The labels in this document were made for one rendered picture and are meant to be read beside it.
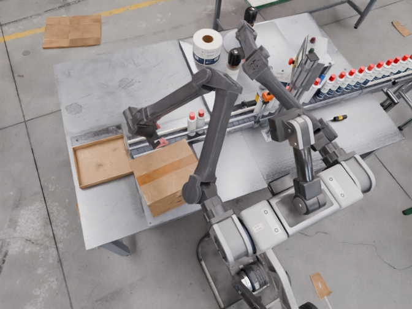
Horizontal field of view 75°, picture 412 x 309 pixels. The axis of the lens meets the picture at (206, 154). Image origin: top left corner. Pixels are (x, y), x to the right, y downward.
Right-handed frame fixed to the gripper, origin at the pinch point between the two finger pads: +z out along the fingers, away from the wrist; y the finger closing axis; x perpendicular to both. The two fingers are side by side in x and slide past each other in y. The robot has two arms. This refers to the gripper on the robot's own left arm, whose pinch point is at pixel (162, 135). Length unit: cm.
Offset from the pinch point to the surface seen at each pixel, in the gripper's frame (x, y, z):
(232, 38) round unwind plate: -49, 71, 74
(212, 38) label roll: -40, 65, 52
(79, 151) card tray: 55, 30, -2
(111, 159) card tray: 43.1, 17.3, 8.4
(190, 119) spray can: -7.9, 9.8, 22.4
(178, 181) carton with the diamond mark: 5.5, -23.1, 3.0
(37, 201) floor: 153, 53, 26
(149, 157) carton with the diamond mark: 10.8, -5.6, -1.7
